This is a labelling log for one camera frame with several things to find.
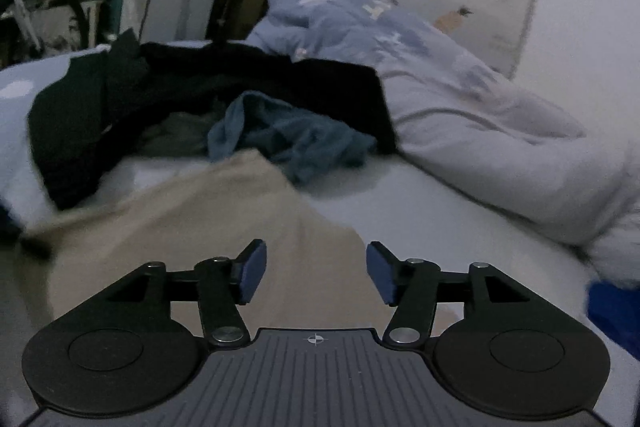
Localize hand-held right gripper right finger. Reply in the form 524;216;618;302
366;240;576;349

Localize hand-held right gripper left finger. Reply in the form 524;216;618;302
62;238;268;349

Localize beige pants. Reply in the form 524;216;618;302
15;149;458;338

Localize large black garment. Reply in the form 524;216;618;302
27;29;398;210

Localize blue t-shirt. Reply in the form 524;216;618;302
207;90;378;185

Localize grey-green t-shirt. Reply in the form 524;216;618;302
135;109;226;158

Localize blue printed duvet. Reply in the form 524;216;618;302
245;0;640;288

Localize dark blue cloth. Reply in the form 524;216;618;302
585;279;640;353

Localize brown wooden board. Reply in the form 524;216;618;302
215;0;281;40

